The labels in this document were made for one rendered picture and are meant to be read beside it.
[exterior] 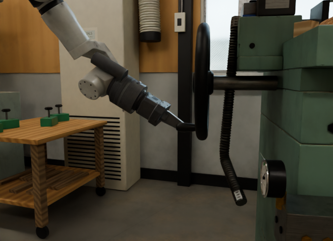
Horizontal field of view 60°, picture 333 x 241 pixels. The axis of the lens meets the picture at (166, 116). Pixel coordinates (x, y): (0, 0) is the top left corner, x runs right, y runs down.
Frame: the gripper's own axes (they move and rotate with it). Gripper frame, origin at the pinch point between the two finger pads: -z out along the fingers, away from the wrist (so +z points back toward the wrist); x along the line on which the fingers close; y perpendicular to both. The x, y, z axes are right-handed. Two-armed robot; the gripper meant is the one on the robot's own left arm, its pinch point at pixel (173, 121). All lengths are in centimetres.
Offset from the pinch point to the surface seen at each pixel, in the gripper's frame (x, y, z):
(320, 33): 29.2, 28.7, -13.1
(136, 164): -136, -74, 14
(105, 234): -59, -84, 3
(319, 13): 1.7, 39.9, -16.2
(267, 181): 31.1, 6.2, -18.5
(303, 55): 22.5, 26.2, -14.2
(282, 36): 6.1, 30.5, -11.5
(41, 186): -49, -74, 42
